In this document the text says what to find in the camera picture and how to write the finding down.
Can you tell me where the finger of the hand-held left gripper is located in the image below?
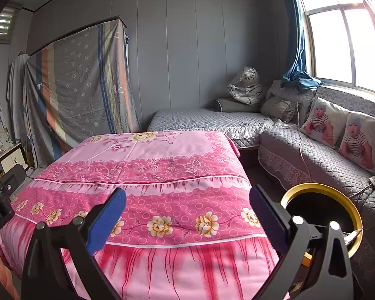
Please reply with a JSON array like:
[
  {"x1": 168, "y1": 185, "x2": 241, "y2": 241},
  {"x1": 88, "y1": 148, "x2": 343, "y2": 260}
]
[{"x1": 0, "y1": 172, "x2": 26, "y2": 205}]

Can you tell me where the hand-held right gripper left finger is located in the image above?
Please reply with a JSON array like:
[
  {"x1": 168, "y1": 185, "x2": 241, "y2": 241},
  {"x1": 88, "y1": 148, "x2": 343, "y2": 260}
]
[{"x1": 21, "y1": 187, "x2": 127, "y2": 300}]

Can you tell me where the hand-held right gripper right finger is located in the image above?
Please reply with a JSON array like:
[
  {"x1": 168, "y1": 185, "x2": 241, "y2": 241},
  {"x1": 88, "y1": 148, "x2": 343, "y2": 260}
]
[{"x1": 249, "y1": 185, "x2": 354, "y2": 300}]

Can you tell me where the black bin with yellow rim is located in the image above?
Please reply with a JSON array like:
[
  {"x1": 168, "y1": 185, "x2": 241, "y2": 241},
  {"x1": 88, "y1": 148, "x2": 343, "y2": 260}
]
[{"x1": 281, "y1": 183, "x2": 363, "y2": 291}]

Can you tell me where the person's left hand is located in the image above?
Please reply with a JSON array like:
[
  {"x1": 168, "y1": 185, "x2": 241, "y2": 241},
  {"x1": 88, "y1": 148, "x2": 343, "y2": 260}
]
[{"x1": 0, "y1": 248, "x2": 19, "y2": 300}]

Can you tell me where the white low cabinet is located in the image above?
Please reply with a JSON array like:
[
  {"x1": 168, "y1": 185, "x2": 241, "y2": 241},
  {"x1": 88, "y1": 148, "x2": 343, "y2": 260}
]
[{"x1": 0, "y1": 144, "x2": 27, "y2": 182}]

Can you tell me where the pink floral blanket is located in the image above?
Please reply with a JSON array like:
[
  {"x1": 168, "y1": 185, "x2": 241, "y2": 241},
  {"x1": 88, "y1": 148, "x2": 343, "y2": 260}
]
[{"x1": 0, "y1": 131, "x2": 290, "y2": 300}]

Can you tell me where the grey quilted sofa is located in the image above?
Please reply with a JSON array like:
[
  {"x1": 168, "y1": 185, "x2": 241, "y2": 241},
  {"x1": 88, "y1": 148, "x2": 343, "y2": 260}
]
[{"x1": 258, "y1": 79, "x2": 375, "y2": 276}]

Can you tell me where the white hanging cloth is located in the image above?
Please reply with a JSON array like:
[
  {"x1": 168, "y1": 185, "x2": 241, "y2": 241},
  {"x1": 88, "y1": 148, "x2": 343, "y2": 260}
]
[{"x1": 7, "y1": 53, "x2": 30, "y2": 144}]

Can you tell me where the baby print pillow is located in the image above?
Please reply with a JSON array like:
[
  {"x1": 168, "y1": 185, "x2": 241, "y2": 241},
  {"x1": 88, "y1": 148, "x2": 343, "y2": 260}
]
[
  {"x1": 300, "y1": 97, "x2": 349, "y2": 149},
  {"x1": 338, "y1": 111, "x2": 375, "y2": 173}
]

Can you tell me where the grey cushion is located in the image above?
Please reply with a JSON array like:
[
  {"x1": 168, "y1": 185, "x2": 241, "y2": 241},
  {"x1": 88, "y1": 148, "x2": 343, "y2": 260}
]
[{"x1": 260, "y1": 95, "x2": 301, "y2": 123}]

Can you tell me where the grey bolster pillow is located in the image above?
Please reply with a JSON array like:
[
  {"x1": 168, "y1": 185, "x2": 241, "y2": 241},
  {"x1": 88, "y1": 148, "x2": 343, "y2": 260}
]
[{"x1": 214, "y1": 97, "x2": 263, "y2": 114}]

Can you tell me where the grey quilted daybed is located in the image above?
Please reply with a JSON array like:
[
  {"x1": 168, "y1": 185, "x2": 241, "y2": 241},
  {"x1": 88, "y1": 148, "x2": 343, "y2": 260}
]
[{"x1": 147, "y1": 108, "x2": 288, "y2": 149}]

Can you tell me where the striped grey bed sheet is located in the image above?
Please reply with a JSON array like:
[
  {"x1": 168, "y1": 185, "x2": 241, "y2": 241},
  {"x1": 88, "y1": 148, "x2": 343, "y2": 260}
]
[{"x1": 23, "y1": 17, "x2": 141, "y2": 168}]

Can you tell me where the tiger plush in plastic bag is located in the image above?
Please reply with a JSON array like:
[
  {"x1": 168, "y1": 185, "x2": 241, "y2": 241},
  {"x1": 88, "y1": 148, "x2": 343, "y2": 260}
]
[{"x1": 227, "y1": 66, "x2": 263, "y2": 105}]

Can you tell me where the window blind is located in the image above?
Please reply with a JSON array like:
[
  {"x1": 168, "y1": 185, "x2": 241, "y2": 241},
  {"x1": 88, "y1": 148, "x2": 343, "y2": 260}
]
[{"x1": 0, "y1": 4, "x2": 21, "y2": 44}]

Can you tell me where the window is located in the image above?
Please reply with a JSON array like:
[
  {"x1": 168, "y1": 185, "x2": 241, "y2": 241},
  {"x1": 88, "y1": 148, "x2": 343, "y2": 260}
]
[{"x1": 297, "y1": 0, "x2": 375, "y2": 96}]

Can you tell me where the white cable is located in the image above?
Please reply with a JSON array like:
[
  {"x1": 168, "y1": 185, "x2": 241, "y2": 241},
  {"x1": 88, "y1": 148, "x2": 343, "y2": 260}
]
[{"x1": 295, "y1": 92, "x2": 310, "y2": 179}]

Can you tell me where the white power adapter with cables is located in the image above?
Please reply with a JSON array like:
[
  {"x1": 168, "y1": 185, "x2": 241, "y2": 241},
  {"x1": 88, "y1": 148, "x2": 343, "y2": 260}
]
[{"x1": 348, "y1": 161, "x2": 375, "y2": 199}]

